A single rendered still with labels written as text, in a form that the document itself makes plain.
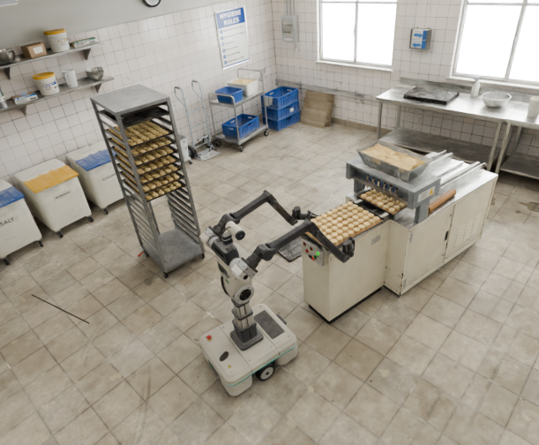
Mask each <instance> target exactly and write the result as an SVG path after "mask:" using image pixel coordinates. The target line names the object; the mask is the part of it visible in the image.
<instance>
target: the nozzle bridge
mask: <svg viewBox="0 0 539 445"><path fill-rule="evenodd" d="M365 173H366V175H365ZM367 174H369V182H367V181H366V179H364V175H365V178H367ZM371 176H372V177H374V178H375V181H374V185H373V184H372V182H371V181H372V177H371ZM346 178H347V179H349V180H350V179H352V178H353V179H354V192H360V191H361V190H363V189H365V186H366V185H367V186H369V187H371V188H373V189H375V190H377V191H379V192H382V193H383V194H385V195H387V196H390V197H392V198H394V199H396V200H398V201H400V202H402V203H404V204H406V205H407V208H409V209H411V210H413V209H415V220H414V222H415V223H420V222H422V221H423V220H425V219H427V216H428V211H429V205H430V200H431V199H432V198H434V197H436V196H437V195H438V192H439V187H440V182H441V177H438V176H435V175H433V174H430V173H428V172H426V171H424V172H423V173H422V175H421V176H419V177H417V178H415V179H413V180H411V181H409V182H406V181H403V180H401V179H399V178H397V177H394V176H391V175H389V174H387V173H385V172H383V171H381V170H377V169H375V168H372V167H371V166H369V165H366V164H364V163H363V160H362V159H361V157H360V156H358V157H356V158H355V159H353V160H351V161H348V162H346ZM370 178H371V181H370ZM376 179H377V182H376ZM379 179H380V187H378V185H376V184H377V183H378V180H379ZM383 181H384V182H386V189H385V190H384V189H383V187H382V186H383V185H384V182H383ZM382 182H383V184H382ZM381 184H382V186H381ZM388 184H390V185H392V191H391V192H389V190H387V186H388V189H389V186H390V185H388ZM395 186H396V187H398V195H395V192H393V188H394V187H395ZM396 187H395V188H394V191H395V189H396Z"/></svg>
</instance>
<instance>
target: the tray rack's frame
mask: <svg viewBox="0 0 539 445"><path fill-rule="evenodd" d="M166 96H167V95H165V94H162V93H159V92H157V91H155V90H153V89H151V88H148V87H145V86H142V85H140V84H137V85H134V86H130V87H125V88H121V89H117V90H115V91H111V92H107V93H104V94H98V95H95V96H91V97H89V98H90V101H91V103H92V105H93V108H94V113H95V115H96V118H97V121H98V124H99V126H100V129H101V133H102V136H103V138H104V141H105V144H106V147H107V150H108V152H109V157H110V160H111V161H112V164H113V167H114V170H115V173H116V177H117V180H118V183H119V185H120V188H121V190H122V193H123V196H124V200H125V203H126V206H127V208H128V211H129V214H130V216H131V220H132V223H133V226H134V229H135V231H136V234H137V237H138V241H139V243H140V246H141V247H142V248H141V249H142V250H143V251H144V255H146V254H145V251H146V252H147V253H148V254H149V256H150V257H151V258H152V259H153V260H154V261H155V262H156V263H157V264H158V265H159V266H160V270H161V272H162V274H163V275H164V273H163V272H164V269H163V266H162V264H161V259H160V257H159V256H158V255H157V254H156V253H155V252H154V251H153V250H152V249H151V248H150V247H149V246H148V245H147V243H146V242H142V239H141V236H140V234H139V231H138V226H137V224H136V221H135V218H134V215H133V213H132V210H131V205H130V202H129V200H128V197H127V195H126V192H125V190H124V185H123V182H122V179H121V177H120V174H119V171H118V168H117V166H116V161H115V158H114V156H113V153H112V150H111V147H110V144H109V140H108V137H107V134H106V132H105V129H104V127H103V124H102V121H101V117H100V114H99V111H98V109H97V106H96V104H97V105H99V106H101V107H102V108H104V109H105V110H107V111H109V112H110V113H112V114H113V115H115V113H114V112H115V111H119V114H120V115H122V114H125V113H129V112H132V111H134V110H138V109H143V108H146V107H149V106H152V105H155V104H158V103H161V102H166V101H167V97H166ZM149 202H150V203H149V204H148V205H149V207H150V209H151V210H152V211H153V208H152V204H151V201H149ZM151 214H152V217H153V218H154V220H153V222H154V224H155V225H156V226H157V227H156V230H157V232H158V233H159V234H160V235H158V236H157V238H158V239H159V240H160V241H161V242H160V245H161V246H162V247H163V248H164V249H163V250H161V251H162V252H163V253H164V254H165V255H166V256H165V257H164V259H165V260H166V261H167V262H168V263H167V264H166V266H167V269H168V271H170V270H172V269H174V268H177V267H179V266H180V265H182V264H184V263H185V262H187V261H189V260H192V259H194V258H196V257H197V256H200V257H201V254H202V253H203V252H202V251H201V248H200V247H198V246H197V245H196V244H195V243H194V242H192V241H191V240H190V239H189V238H188V237H187V236H185V235H184V234H183V233H182V232H181V231H180V230H179V229H178V228H177V227H176V226H175V228H173V229H171V230H167V231H165V232H163V233H160V231H159V228H158V224H157V222H156V219H155V216H154V212H151ZM167 273H168V272H167ZM164 276H165V275H164Z"/></svg>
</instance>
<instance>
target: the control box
mask: <svg viewBox="0 0 539 445"><path fill-rule="evenodd" d="M303 242H304V243H305V244H306V245H304V244H303ZM302 247H303V253H304V254H305V255H307V256H308V257H309V258H311V259H312V260H314V261H315V262H317V263H318V264H319V265H320V266H321V267H323V266H324V265H325V255H324V254H323V250H322V249H320V248H319V247H317V246H316V245H314V244H313V243H312V242H311V241H309V240H308V239H306V238H302ZM310 247H311V248H312V250H311V249H310ZM306 249H307V250H308V251H309V252H308V253H307V252H306V251H305V250H306ZM317 252H318V253H319V255H317ZM314 255H316V256H317V258H316V259H314ZM312 257H313V258H312Z"/></svg>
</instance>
